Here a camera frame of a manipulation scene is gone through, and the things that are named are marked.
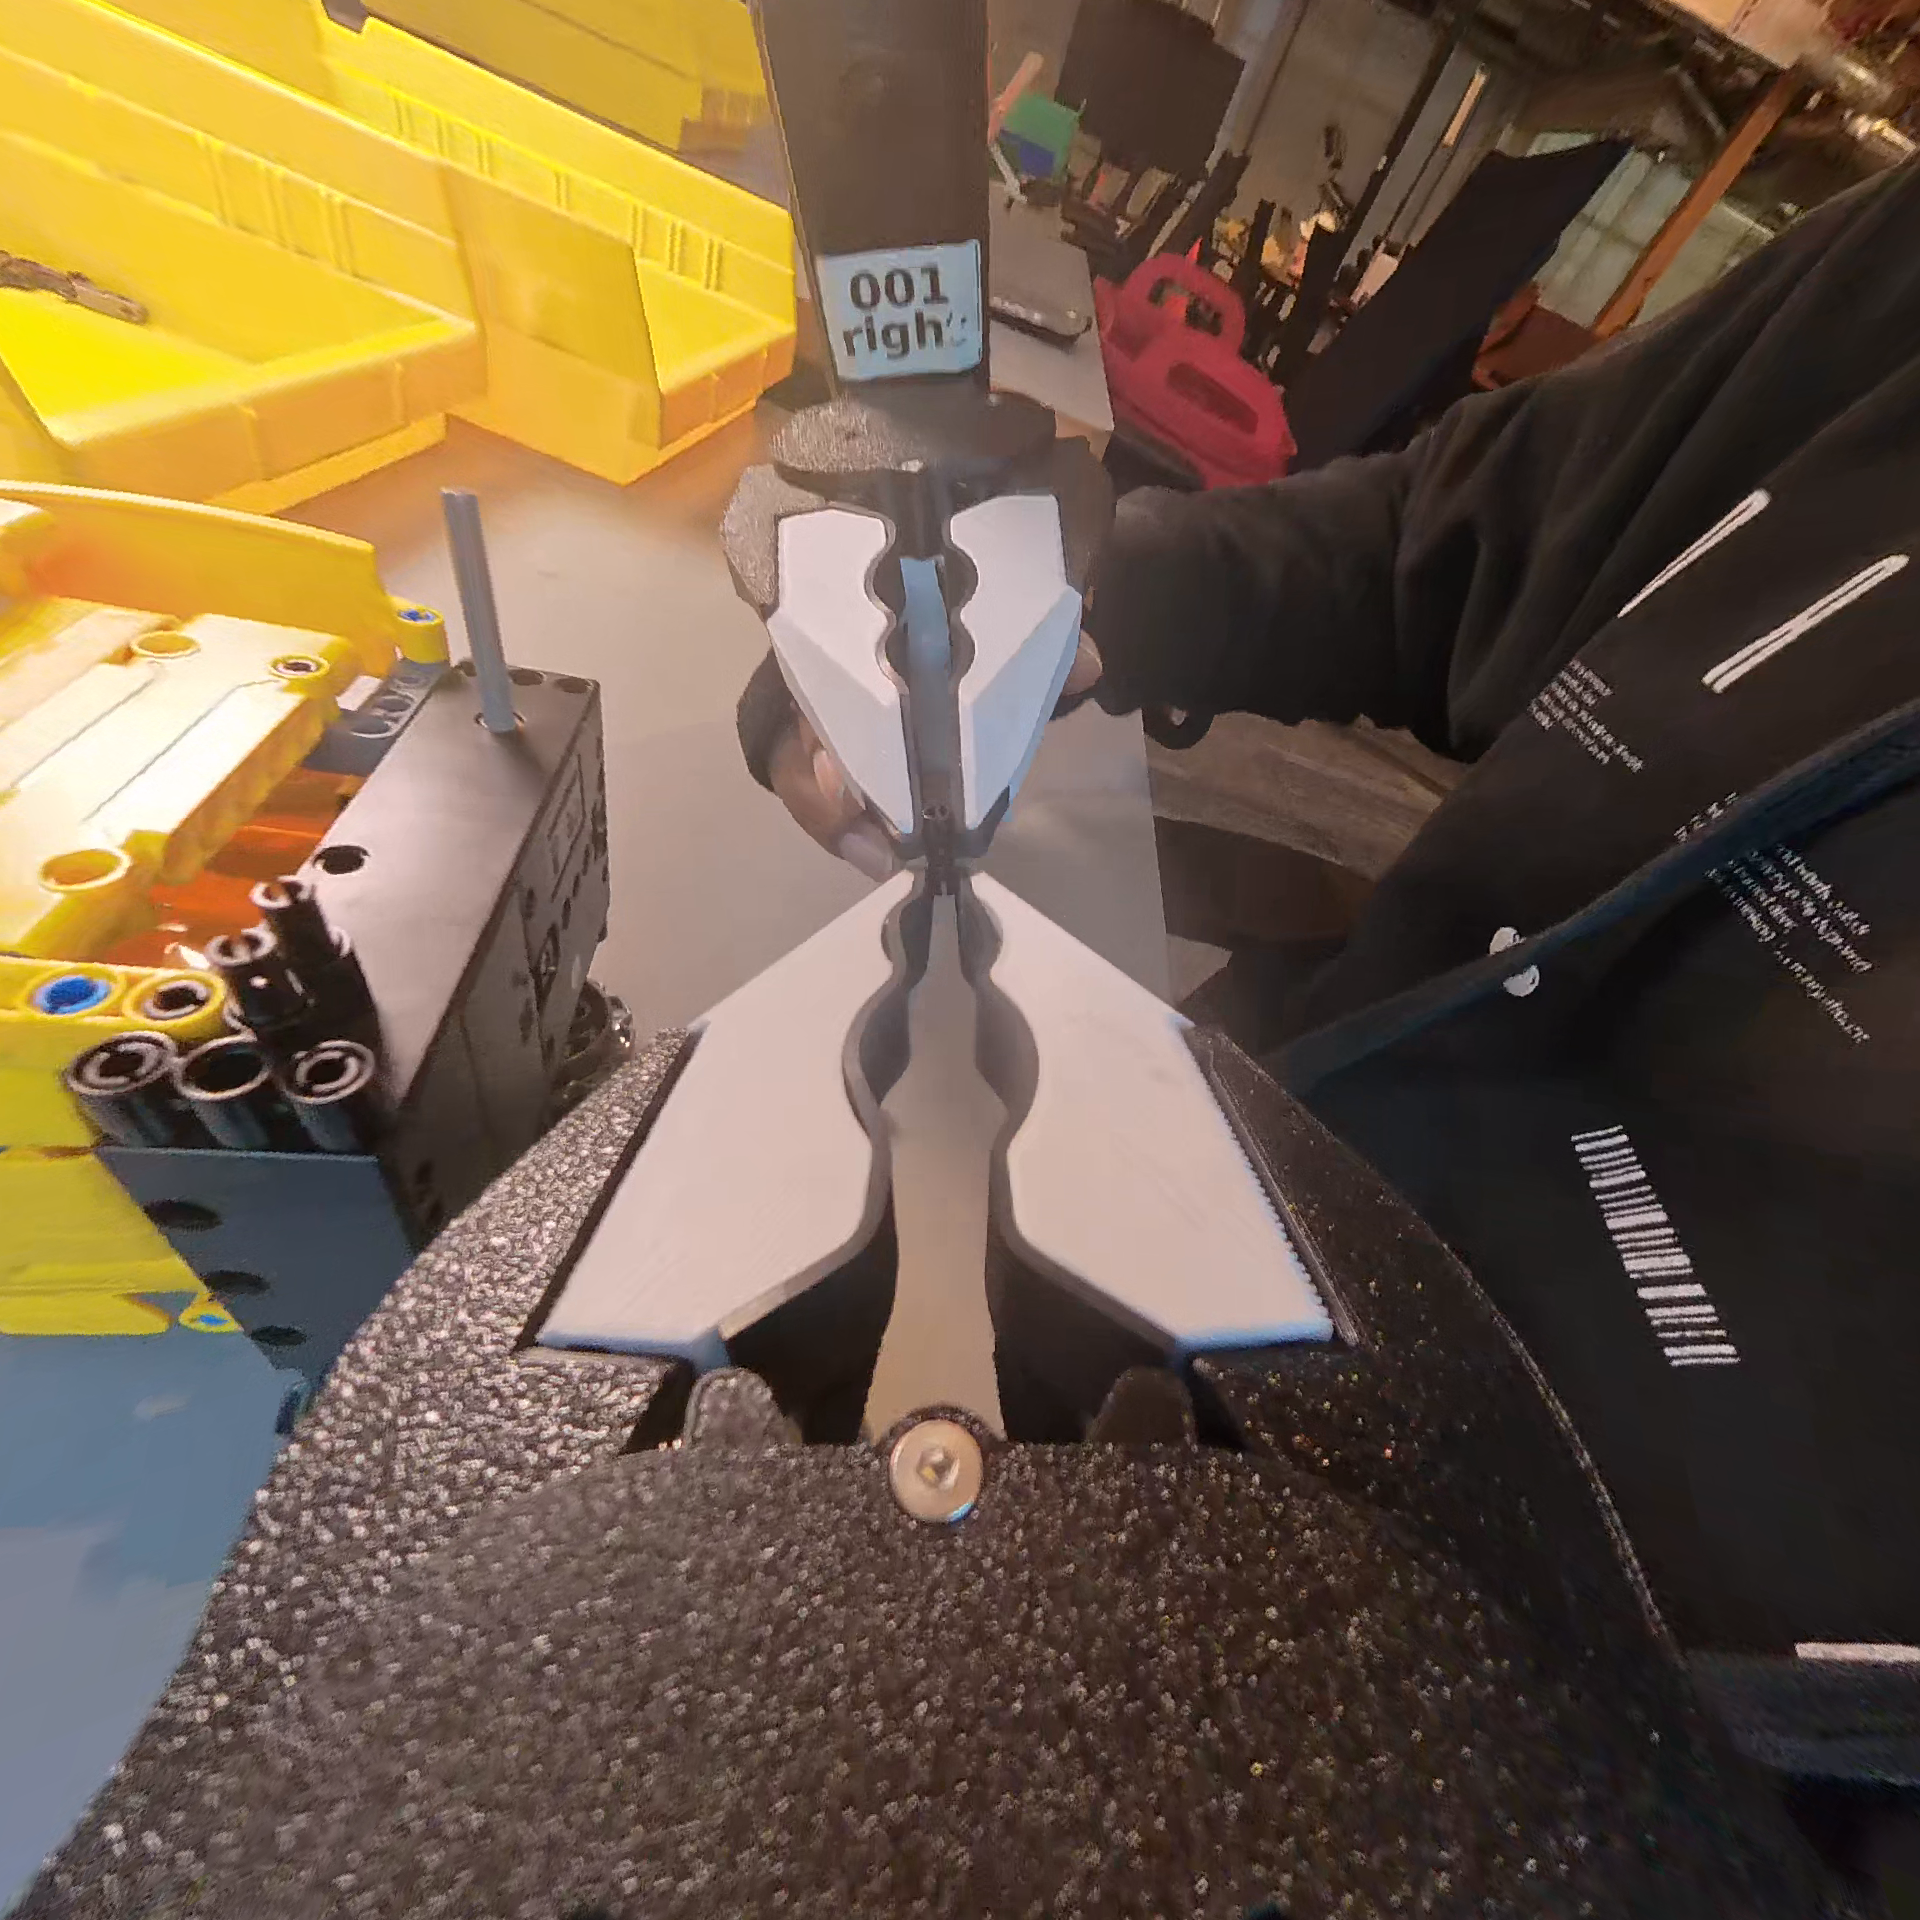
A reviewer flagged grey desk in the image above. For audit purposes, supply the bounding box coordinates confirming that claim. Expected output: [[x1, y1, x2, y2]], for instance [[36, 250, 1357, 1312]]
[[0, 391, 1233, 1920]]

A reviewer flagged yellow toy block robot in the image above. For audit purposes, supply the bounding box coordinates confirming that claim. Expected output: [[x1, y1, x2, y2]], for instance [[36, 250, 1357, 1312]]
[[0, 491, 620, 1353]]

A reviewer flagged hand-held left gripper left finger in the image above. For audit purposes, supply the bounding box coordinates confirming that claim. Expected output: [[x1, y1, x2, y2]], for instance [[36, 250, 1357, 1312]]
[[535, 886, 920, 1359]]

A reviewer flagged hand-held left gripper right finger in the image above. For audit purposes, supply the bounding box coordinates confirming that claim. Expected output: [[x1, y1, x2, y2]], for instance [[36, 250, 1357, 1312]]
[[954, 886, 1338, 1359]]

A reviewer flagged person's right forearm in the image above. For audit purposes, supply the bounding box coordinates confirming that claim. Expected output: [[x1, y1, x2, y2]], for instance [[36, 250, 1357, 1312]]
[[1086, 376, 1682, 758]]

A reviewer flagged grey metal axle rod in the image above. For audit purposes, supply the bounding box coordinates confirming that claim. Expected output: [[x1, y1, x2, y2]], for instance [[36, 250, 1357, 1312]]
[[442, 491, 523, 740]]

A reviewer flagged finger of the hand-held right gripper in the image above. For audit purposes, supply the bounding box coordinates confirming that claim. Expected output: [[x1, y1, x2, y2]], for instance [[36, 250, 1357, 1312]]
[[948, 491, 1093, 858], [769, 503, 939, 864]]

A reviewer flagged person's right hand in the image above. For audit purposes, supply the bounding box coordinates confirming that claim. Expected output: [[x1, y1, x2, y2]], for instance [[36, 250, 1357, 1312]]
[[737, 641, 908, 883]]

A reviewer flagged person in black hoodie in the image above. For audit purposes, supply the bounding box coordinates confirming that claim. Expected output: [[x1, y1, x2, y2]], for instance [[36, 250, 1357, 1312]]
[[1156, 151, 1920, 1802]]

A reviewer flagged yellow plastic bin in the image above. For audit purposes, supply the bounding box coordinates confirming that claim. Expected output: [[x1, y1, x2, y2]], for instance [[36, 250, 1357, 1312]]
[[0, 0, 488, 519], [316, 0, 801, 488]]

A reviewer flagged red plastic canister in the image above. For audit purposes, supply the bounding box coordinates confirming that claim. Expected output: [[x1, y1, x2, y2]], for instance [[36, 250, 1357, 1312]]
[[1116, 316, 1299, 493], [1096, 252, 1251, 380]]

